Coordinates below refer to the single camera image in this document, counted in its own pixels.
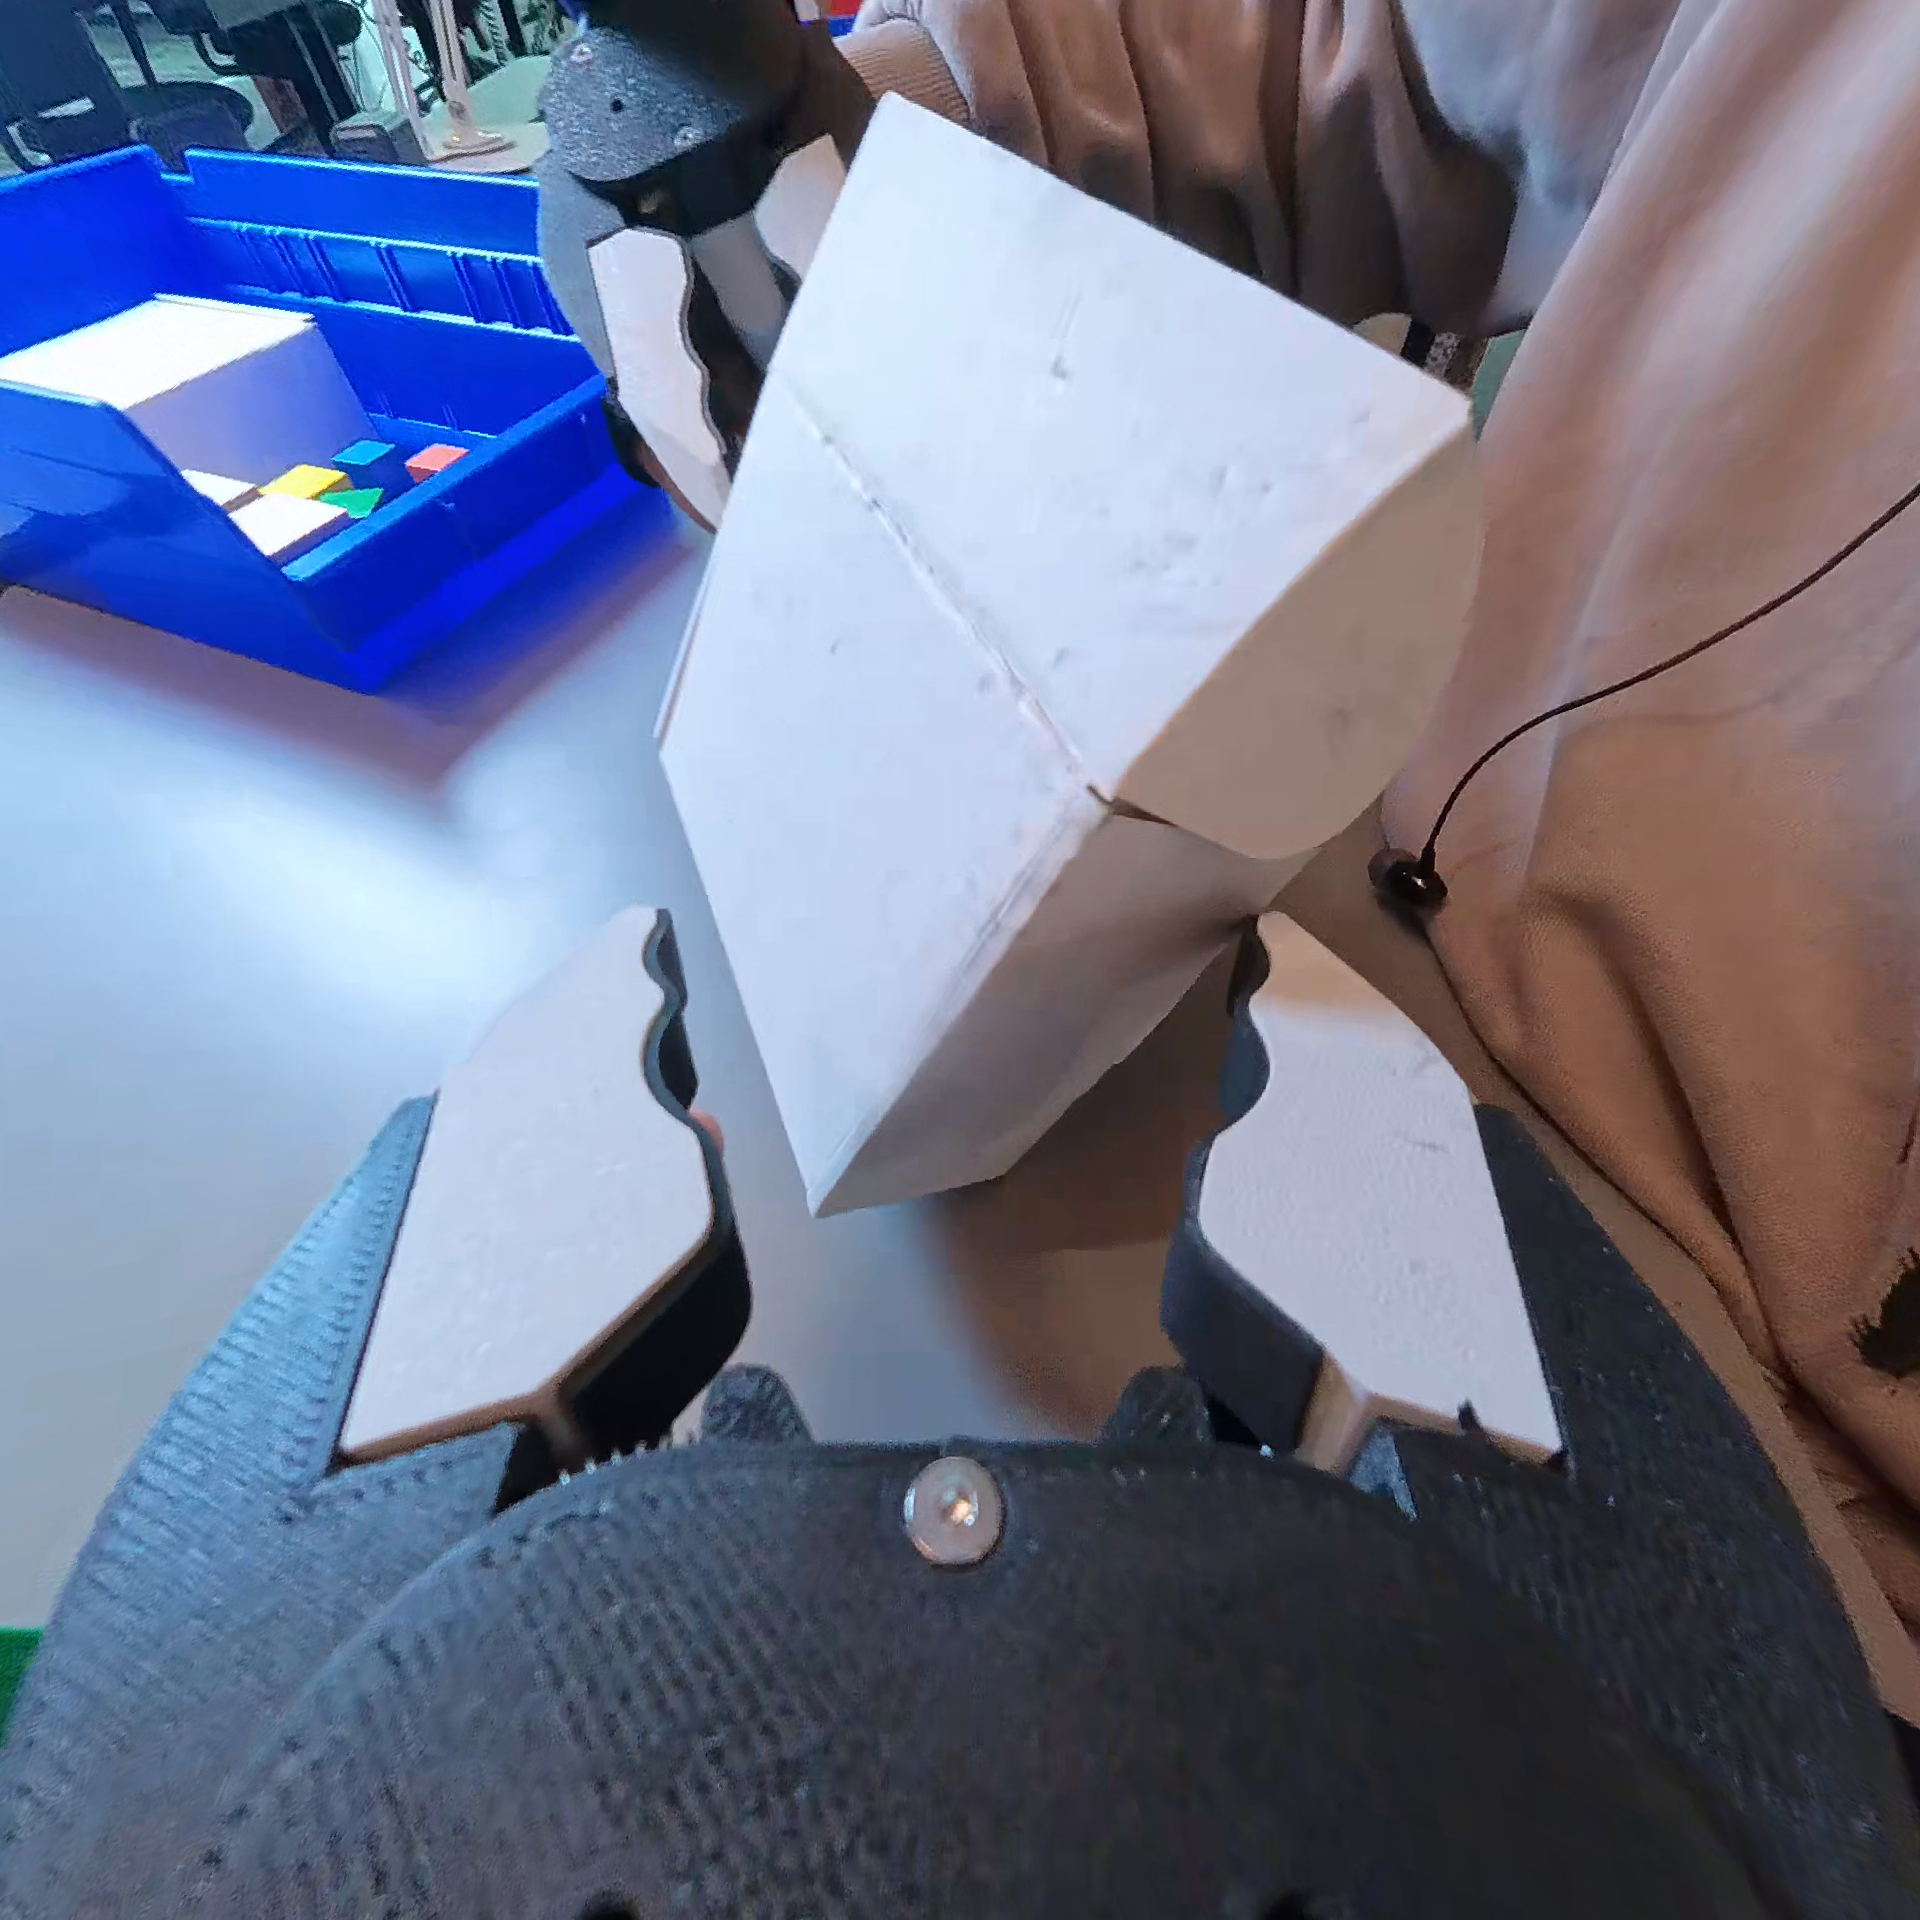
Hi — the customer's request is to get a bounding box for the blue plastic bin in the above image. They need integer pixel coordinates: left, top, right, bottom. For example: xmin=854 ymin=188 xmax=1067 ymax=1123
xmin=0 ymin=144 xmax=678 ymax=696

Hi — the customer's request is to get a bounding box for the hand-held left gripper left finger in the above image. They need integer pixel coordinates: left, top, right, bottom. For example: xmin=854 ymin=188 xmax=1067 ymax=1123
xmin=336 ymin=905 xmax=752 ymax=1488

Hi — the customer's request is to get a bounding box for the white cardboard box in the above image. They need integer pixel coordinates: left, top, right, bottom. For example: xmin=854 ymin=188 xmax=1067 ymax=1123
xmin=655 ymin=92 xmax=1488 ymax=1221

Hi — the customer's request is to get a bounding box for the black office chair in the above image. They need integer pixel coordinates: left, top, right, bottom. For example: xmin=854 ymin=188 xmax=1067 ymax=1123
xmin=0 ymin=0 xmax=255 ymax=171

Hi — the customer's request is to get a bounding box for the white carton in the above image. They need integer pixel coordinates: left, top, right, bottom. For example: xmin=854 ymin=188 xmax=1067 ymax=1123
xmin=0 ymin=294 xmax=379 ymax=486

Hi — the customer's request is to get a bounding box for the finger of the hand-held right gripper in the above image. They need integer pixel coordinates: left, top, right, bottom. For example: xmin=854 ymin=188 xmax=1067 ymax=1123
xmin=717 ymin=210 xmax=804 ymax=360
xmin=585 ymin=224 xmax=768 ymax=534

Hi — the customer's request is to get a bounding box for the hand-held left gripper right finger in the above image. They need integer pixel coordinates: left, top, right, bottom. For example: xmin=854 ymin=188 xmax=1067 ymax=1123
xmin=1159 ymin=915 xmax=1567 ymax=1472

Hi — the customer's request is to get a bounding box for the wooden stand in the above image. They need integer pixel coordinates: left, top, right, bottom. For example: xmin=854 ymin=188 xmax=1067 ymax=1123
xmin=374 ymin=0 xmax=553 ymax=162

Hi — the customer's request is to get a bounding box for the person's beige hoodie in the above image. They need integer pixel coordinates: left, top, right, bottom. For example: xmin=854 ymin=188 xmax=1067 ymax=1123
xmin=1275 ymin=0 xmax=1920 ymax=1729

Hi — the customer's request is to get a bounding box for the black drawstring cord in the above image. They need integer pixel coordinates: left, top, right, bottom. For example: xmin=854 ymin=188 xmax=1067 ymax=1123
xmin=1369 ymin=480 xmax=1920 ymax=919

